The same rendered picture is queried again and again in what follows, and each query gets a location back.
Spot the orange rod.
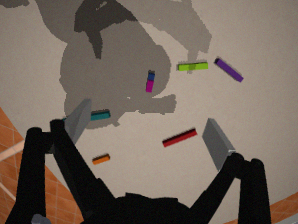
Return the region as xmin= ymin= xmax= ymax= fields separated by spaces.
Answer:
xmin=92 ymin=154 xmax=110 ymax=165

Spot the lime green rod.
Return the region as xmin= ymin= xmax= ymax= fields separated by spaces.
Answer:
xmin=178 ymin=62 xmax=208 ymax=71

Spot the turquoise rod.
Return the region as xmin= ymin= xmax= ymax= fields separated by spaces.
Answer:
xmin=91 ymin=111 xmax=111 ymax=121

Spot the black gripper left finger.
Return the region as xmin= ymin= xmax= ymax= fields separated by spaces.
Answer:
xmin=5 ymin=98 xmax=138 ymax=224

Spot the red rod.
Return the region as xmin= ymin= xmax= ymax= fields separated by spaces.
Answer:
xmin=163 ymin=128 xmax=197 ymax=147

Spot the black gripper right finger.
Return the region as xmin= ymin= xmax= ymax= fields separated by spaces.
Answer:
xmin=176 ymin=118 xmax=271 ymax=224

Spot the purple rod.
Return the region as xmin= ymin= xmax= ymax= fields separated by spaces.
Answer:
xmin=214 ymin=58 xmax=244 ymax=83

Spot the small magenta block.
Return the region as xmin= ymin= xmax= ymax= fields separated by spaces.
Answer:
xmin=146 ymin=80 xmax=154 ymax=93

